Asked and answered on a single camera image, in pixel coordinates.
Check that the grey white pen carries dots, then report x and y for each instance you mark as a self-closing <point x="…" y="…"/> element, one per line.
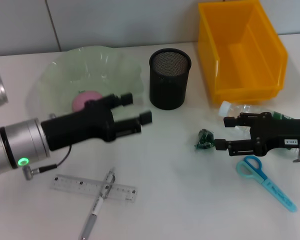
<point x="97" y="207"/>

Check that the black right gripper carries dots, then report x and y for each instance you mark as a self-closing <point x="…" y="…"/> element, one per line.
<point x="277" y="135"/>

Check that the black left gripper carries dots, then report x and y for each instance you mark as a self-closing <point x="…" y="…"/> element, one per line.
<point x="80" y="127"/>

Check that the pink peach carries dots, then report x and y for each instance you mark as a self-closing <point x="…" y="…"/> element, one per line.
<point x="86" y="98"/>

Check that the pale green wavy fruit plate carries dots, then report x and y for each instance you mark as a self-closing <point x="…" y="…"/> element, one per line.
<point x="77" y="70"/>

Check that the dark green plastic wrapper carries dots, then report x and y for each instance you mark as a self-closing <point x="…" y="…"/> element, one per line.
<point x="203" y="141"/>

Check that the yellow plastic bin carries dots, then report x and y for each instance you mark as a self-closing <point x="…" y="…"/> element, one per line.
<point x="240" y="75"/>

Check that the clear water bottle green label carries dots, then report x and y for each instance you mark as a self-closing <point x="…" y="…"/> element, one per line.
<point x="236" y="110"/>

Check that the clear plastic ruler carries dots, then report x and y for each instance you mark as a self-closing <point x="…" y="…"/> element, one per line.
<point x="72" y="185"/>

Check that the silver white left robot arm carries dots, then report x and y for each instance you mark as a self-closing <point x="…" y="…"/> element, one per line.
<point x="22" y="140"/>

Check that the blue scissors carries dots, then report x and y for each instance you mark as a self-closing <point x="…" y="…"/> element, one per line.
<point x="277" y="193"/>

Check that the black mesh pen holder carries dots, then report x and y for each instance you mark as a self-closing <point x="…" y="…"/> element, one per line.
<point x="170" y="87"/>

